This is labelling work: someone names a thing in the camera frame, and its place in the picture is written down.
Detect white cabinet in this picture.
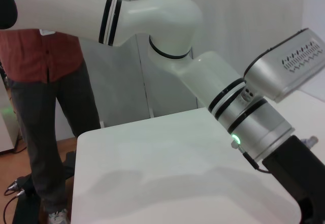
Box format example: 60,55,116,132
0,63,21,156

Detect blue-grey cable connector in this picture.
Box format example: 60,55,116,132
301,136,319,149

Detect black floor base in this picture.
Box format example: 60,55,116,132
12,150,76,224

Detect silver plug with black cable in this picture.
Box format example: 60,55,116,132
230,140,271,174

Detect grey sneaker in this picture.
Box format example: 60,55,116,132
48,208,71,224

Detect floor cables with red connectors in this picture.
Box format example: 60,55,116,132
2,178,30,224

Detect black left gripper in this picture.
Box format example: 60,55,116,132
261,135,325,224

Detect person in red shirt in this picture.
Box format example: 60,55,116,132
0,0,112,224

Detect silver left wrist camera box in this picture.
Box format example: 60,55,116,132
243,27,325,103

